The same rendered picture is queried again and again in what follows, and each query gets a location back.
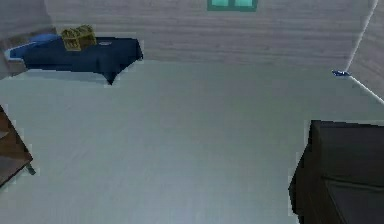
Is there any dark brown cabinet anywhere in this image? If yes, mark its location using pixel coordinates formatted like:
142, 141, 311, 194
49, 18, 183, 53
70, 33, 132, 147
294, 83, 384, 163
289, 119, 384, 224

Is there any bed with dark blue cover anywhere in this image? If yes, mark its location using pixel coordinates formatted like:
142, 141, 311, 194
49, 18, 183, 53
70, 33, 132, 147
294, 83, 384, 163
0, 26, 144, 86

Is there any brown wooden table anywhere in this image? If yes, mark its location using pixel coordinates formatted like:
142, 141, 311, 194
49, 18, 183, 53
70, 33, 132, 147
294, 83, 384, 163
0, 105, 37, 188

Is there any teal framed window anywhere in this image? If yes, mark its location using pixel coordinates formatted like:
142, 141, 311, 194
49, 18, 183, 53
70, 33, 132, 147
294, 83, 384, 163
206, 0, 259, 13

